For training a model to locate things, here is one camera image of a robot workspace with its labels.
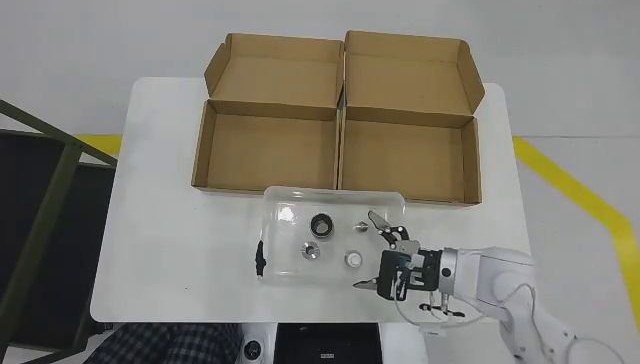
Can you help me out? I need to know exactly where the deep clear plastic tray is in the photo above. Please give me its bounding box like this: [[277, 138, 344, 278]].
[[255, 185, 407, 289]]

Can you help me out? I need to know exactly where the small black part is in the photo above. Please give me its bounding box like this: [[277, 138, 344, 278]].
[[254, 239, 268, 278]]

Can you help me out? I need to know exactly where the thin white cable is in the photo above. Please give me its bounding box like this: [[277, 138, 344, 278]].
[[563, 334, 629, 364], [392, 261, 537, 338]]

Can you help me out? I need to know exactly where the shallow cardboard box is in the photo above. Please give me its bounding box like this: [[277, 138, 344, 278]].
[[191, 32, 346, 196], [337, 30, 486, 207]]

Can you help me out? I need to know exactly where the person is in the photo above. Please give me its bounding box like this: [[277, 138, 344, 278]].
[[82, 322, 246, 364]]

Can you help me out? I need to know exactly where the dark green metal rack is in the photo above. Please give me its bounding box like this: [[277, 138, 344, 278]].
[[0, 98, 119, 364]]

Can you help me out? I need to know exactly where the black metal ring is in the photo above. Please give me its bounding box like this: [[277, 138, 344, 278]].
[[309, 213, 335, 240]]

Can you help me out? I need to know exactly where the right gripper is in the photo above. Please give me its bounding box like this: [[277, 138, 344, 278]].
[[352, 209, 458, 296]]

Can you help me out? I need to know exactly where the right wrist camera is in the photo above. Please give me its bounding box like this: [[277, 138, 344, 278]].
[[377, 250, 428, 303]]

